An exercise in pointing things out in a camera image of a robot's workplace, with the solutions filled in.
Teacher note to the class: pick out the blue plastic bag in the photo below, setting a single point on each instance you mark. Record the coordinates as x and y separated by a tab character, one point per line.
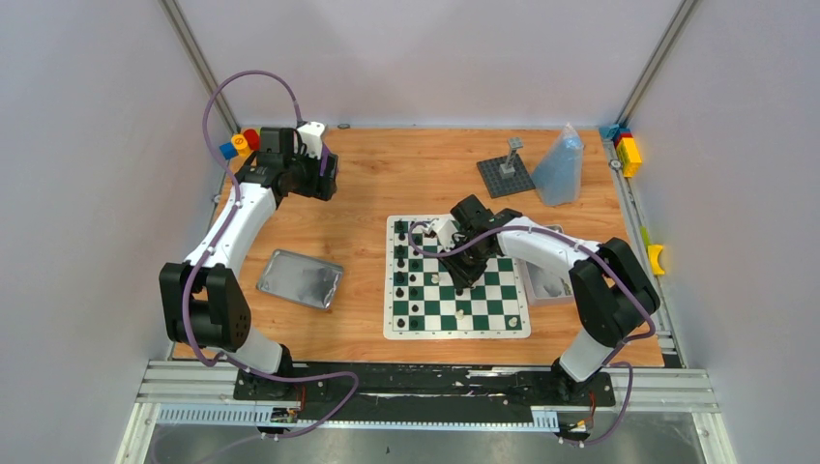
557	177

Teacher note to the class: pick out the yellow wooden cylinder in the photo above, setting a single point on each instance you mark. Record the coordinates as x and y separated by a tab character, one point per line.
241	145

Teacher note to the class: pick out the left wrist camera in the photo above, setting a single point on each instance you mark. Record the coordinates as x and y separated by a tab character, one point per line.
312	135

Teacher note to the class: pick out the silver metal tin box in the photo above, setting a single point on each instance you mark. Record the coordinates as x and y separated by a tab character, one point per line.
545	285

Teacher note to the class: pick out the grey lego tower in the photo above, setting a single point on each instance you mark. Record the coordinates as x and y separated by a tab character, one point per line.
506	167

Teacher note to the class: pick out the dark grey lego baseplate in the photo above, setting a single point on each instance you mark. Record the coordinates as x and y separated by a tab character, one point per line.
500	183

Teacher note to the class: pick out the colourful lego brick stack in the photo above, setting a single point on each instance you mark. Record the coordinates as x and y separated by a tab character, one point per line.
625	147

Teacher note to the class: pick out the red wooden cylinder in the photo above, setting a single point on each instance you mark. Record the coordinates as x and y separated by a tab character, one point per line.
253	139

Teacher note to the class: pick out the green white chess board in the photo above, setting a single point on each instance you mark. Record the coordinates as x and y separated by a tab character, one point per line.
421	302

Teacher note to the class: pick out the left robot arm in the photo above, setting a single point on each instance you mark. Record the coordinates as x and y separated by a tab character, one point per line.
203	303

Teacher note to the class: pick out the yellow curved block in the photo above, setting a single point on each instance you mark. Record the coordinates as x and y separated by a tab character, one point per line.
653	251

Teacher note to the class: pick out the silver tin lid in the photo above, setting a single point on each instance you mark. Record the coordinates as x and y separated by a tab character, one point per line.
301	279

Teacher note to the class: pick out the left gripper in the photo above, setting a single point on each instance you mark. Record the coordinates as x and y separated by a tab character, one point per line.
326	177

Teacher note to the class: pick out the blue wooden block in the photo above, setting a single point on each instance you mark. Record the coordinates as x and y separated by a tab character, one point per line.
228	151

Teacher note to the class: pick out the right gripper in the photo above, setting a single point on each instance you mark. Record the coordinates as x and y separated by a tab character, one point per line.
463	278

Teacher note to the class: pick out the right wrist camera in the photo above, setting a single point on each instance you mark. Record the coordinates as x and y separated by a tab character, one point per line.
443	230

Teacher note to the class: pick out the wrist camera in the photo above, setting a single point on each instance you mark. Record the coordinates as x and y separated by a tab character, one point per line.
312	135
443	230

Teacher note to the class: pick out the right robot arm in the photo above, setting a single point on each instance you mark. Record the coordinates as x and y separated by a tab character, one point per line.
613	295

